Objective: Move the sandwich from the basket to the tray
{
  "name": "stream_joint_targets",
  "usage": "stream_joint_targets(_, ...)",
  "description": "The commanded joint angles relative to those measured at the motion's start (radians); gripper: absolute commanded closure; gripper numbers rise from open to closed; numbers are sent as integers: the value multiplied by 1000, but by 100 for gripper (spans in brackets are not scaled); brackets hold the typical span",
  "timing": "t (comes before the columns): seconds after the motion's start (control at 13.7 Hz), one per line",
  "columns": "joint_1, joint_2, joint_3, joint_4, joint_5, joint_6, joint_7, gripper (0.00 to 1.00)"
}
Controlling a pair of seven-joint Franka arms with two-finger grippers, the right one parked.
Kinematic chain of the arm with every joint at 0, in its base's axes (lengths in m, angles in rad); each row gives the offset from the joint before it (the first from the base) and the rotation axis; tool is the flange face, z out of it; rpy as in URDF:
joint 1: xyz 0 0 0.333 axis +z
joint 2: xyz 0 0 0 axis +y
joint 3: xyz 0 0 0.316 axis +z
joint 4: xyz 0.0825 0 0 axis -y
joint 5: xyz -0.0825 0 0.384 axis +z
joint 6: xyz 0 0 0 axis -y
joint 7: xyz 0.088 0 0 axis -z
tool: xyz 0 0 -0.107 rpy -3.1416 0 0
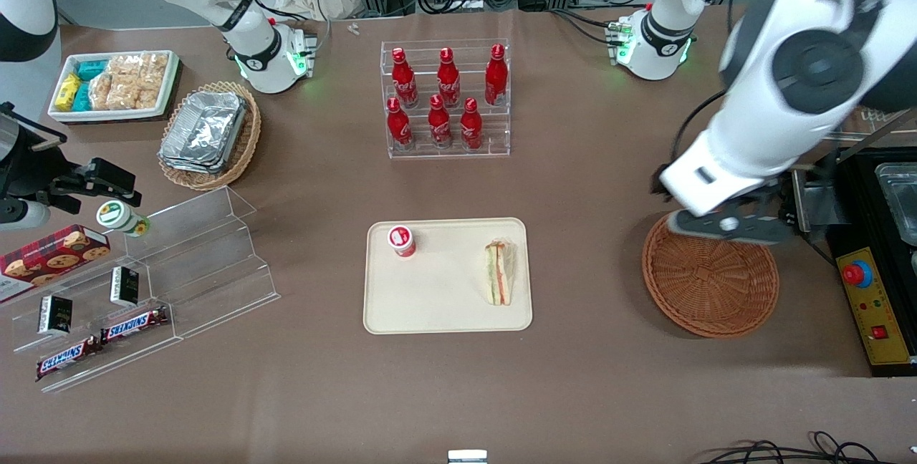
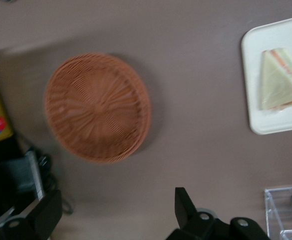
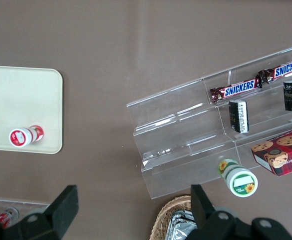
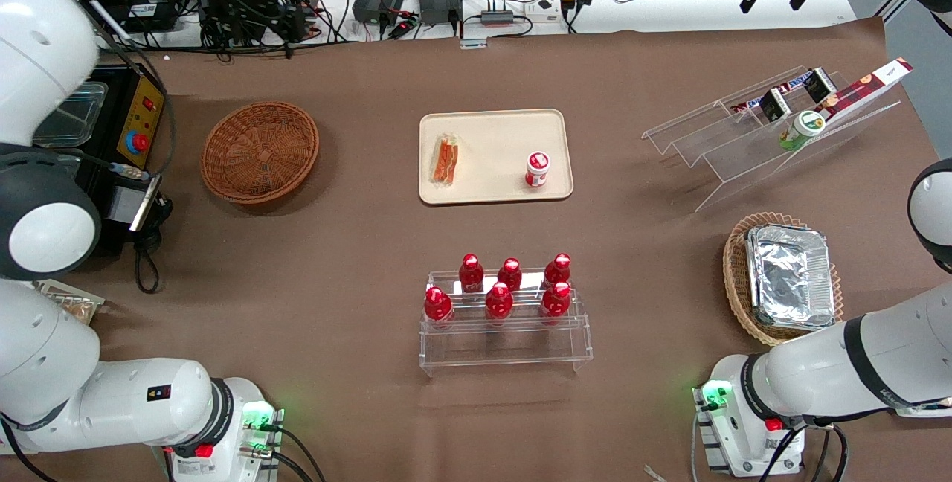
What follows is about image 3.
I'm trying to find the clear acrylic stepped stand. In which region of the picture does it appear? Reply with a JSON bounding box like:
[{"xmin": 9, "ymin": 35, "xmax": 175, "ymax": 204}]
[
  {"xmin": 203, "ymin": 44, "xmax": 292, "ymax": 176},
  {"xmin": 126, "ymin": 78, "xmax": 242, "ymax": 200}
]

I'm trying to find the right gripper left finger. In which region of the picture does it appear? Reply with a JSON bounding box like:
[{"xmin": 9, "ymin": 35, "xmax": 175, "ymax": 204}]
[{"xmin": 0, "ymin": 184, "xmax": 79, "ymax": 240}]

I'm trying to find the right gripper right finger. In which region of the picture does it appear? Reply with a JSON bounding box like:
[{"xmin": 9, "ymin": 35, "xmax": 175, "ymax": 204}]
[{"xmin": 187, "ymin": 183, "xmax": 292, "ymax": 240}]

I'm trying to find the red cola bottle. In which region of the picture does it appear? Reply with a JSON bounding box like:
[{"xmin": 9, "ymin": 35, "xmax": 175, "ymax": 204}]
[{"xmin": 0, "ymin": 206, "xmax": 19, "ymax": 226}]

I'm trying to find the aluminium foil container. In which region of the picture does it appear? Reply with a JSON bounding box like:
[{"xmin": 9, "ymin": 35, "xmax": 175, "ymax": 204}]
[{"xmin": 165, "ymin": 209, "xmax": 199, "ymax": 240}]

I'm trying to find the beige plastic tray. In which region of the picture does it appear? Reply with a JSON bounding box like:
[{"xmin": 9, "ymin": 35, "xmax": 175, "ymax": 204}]
[{"xmin": 0, "ymin": 64, "xmax": 63, "ymax": 155}]

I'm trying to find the clear acrylic bottle rack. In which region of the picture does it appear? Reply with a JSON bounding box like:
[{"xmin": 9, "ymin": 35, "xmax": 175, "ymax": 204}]
[{"xmin": 0, "ymin": 196, "xmax": 50, "ymax": 226}]

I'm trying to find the green white sunflower cup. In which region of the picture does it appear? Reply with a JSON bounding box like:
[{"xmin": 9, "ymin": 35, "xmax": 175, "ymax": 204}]
[{"xmin": 218, "ymin": 158, "xmax": 259, "ymax": 198}]

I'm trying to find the oval light wicker basket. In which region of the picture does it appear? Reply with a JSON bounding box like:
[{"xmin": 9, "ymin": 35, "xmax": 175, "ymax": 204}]
[{"xmin": 152, "ymin": 194, "xmax": 199, "ymax": 240}]

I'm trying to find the Snickers chocolate bar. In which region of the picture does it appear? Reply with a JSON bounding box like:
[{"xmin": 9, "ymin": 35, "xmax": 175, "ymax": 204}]
[
  {"xmin": 257, "ymin": 53, "xmax": 292, "ymax": 86},
  {"xmin": 209, "ymin": 78, "xmax": 263, "ymax": 104}
]

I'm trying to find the red plaid cookie box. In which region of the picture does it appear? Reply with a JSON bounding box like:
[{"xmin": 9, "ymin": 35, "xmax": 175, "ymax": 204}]
[{"xmin": 251, "ymin": 126, "xmax": 292, "ymax": 178}]

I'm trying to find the red white yogurt cup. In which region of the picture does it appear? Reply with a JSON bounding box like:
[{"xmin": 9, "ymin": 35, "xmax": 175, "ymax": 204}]
[{"xmin": 8, "ymin": 124, "xmax": 45, "ymax": 148}]

